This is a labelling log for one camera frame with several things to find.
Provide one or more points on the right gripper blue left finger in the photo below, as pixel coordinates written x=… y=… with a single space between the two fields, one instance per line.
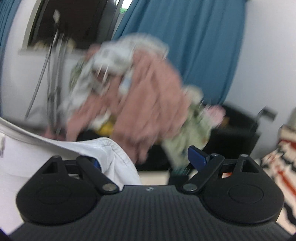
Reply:
x=95 y=163

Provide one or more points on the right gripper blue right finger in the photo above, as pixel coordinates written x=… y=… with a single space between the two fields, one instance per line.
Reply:
x=197 y=158

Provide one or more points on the light green garment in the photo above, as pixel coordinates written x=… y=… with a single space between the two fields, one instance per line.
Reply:
x=196 y=130

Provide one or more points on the black armchair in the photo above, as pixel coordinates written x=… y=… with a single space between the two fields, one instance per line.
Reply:
x=239 y=136

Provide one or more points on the pink fluffy blanket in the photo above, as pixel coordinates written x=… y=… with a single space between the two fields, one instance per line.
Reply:
x=148 y=105

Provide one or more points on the striped bed blanket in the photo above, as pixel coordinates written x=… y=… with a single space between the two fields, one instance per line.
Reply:
x=280 y=167

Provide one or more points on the grey white garment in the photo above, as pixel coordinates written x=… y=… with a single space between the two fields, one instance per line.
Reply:
x=114 y=58

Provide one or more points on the blue curtain right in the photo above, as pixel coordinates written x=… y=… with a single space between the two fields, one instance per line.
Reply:
x=204 y=38

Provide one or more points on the blue curtain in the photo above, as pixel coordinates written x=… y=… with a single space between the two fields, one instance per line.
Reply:
x=204 y=38
x=8 y=11

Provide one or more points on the dark window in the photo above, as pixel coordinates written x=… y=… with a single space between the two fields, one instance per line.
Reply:
x=85 y=22

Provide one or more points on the blue curtain left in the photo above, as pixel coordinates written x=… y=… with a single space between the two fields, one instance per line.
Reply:
x=8 y=11

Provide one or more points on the black wall socket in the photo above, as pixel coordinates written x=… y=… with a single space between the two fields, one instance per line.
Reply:
x=267 y=113

